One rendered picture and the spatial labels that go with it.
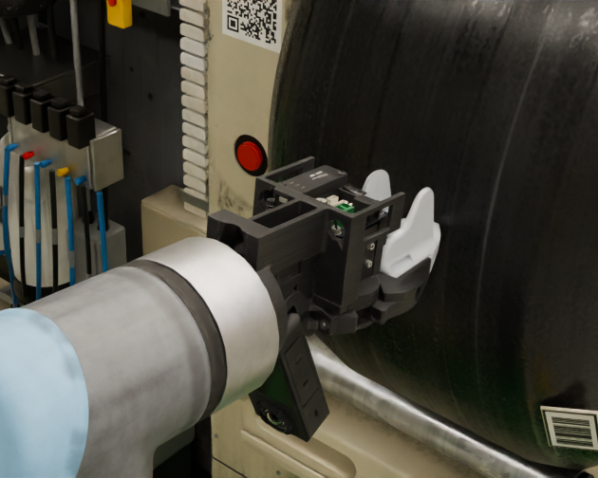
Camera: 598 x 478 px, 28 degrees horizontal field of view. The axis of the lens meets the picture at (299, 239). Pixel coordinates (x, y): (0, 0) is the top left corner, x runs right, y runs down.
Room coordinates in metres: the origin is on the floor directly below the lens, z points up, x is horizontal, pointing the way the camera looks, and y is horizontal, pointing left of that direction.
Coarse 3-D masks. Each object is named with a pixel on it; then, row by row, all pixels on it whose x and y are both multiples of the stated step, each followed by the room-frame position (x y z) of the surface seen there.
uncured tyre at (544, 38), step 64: (320, 0) 0.81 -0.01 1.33; (384, 0) 0.77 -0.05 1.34; (448, 0) 0.75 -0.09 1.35; (512, 0) 0.73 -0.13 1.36; (576, 0) 0.71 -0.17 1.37; (320, 64) 0.78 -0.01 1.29; (384, 64) 0.75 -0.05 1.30; (448, 64) 0.72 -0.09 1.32; (512, 64) 0.70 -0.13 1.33; (576, 64) 0.68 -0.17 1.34; (320, 128) 0.76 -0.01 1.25; (384, 128) 0.73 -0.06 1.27; (448, 128) 0.71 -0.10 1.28; (512, 128) 0.68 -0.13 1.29; (576, 128) 0.67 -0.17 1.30; (448, 192) 0.69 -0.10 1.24; (512, 192) 0.67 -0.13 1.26; (576, 192) 0.66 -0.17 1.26; (448, 256) 0.68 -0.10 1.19; (512, 256) 0.66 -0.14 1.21; (576, 256) 0.65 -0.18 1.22; (448, 320) 0.68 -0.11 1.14; (512, 320) 0.66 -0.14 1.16; (576, 320) 0.65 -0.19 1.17; (384, 384) 0.79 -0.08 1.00; (448, 384) 0.71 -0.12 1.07; (512, 384) 0.66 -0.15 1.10; (576, 384) 0.66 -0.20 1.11; (512, 448) 0.71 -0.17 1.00
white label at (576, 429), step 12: (540, 408) 0.66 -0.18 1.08; (552, 408) 0.66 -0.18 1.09; (564, 408) 0.66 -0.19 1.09; (552, 420) 0.66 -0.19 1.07; (564, 420) 0.66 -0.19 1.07; (576, 420) 0.66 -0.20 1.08; (588, 420) 0.65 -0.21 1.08; (552, 432) 0.67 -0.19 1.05; (564, 432) 0.67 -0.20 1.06; (576, 432) 0.66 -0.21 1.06; (588, 432) 0.66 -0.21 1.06; (552, 444) 0.68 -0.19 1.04; (564, 444) 0.68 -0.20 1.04; (576, 444) 0.67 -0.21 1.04; (588, 444) 0.67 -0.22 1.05
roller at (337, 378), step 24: (312, 336) 0.96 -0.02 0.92; (336, 360) 0.92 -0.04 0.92; (336, 384) 0.91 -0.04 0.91; (360, 384) 0.90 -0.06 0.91; (360, 408) 0.89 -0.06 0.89; (384, 408) 0.87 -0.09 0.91; (408, 408) 0.86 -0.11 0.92; (408, 432) 0.85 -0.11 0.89; (432, 432) 0.84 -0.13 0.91; (456, 432) 0.83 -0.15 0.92; (456, 456) 0.82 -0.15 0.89; (480, 456) 0.81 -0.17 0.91; (504, 456) 0.80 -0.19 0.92
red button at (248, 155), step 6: (246, 144) 1.08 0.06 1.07; (252, 144) 1.08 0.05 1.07; (240, 150) 1.08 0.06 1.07; (246, 150) 1.07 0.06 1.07; (252, 150) 1.07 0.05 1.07; (258, 150) 1.07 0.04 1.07; (240, 156) 1.08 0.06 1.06; (246, 156) 1.07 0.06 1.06; (252, 156) 1.07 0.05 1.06; (258, 156) 1.07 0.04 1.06; (240, 162) 1.08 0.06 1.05; (246, 162) 1.07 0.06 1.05; (252, 162) 1.07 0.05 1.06; (258, 162) 1.07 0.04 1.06; (246, 168) 1.07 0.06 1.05; (252, 168) 1.07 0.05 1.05; (258, 168) 1.07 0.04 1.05
